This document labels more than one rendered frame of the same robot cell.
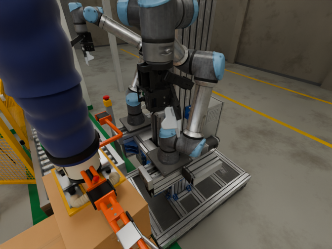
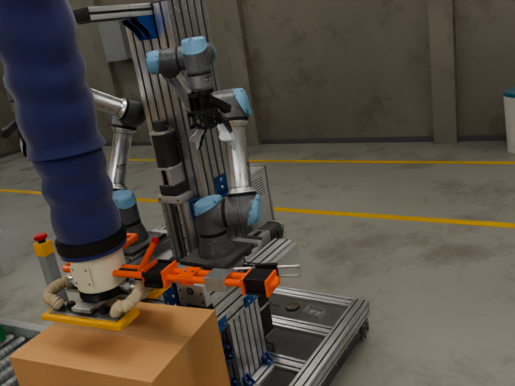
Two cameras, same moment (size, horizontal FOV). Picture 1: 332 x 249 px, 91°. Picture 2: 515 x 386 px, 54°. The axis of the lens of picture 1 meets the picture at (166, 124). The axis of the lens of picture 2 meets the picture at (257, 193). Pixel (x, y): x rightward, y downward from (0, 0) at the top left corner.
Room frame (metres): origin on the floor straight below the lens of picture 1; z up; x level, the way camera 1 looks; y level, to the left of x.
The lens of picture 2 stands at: (-1.10, 0.48, 1.86)
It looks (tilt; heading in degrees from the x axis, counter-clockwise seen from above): 18 degrees down; 339
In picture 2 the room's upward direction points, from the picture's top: 9 degrees counter-clockwise
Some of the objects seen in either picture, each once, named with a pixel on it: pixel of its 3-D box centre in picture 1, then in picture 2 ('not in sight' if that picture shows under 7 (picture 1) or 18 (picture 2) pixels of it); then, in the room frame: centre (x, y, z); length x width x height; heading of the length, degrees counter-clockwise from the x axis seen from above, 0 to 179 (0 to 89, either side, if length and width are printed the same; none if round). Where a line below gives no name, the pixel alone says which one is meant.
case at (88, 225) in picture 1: (99, 206); (127, 379); (0.56, 0.45, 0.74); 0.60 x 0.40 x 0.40; 42
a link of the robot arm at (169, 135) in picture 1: (170, 136); (211, 213); (0.74, -0.03, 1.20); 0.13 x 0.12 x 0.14; 60
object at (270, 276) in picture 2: not in sight; (259, 282); (0.12, 0.04, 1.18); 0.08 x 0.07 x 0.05; 42
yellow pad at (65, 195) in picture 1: (68, 183); (88, 310); (0.51, 0.51, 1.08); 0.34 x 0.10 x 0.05; 42
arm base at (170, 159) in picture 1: (169, 150); (214, 240); (0.74, -0.02, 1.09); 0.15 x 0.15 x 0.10
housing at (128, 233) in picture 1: (129, 237); (219, 279); (0.23, 0.13, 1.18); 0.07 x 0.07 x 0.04; 42
